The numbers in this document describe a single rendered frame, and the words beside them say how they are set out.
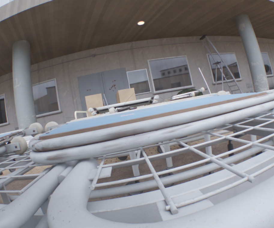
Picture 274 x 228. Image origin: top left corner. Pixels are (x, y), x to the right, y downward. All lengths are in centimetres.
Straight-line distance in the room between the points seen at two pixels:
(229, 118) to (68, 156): 33
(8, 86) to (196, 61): 827
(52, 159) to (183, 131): 24
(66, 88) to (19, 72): 234
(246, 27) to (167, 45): 328
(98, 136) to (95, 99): 365
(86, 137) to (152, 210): 16
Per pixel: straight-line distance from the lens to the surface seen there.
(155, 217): 24
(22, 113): 498
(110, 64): 662
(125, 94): 399
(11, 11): 470
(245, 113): 42
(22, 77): 517
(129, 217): 23
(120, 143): 28
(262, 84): 640
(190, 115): 33
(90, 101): 393
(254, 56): 648
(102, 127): 35
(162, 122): 30
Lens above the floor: 57
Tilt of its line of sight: 1 degrees down
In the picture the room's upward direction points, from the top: 11 degrees counter-clockwise
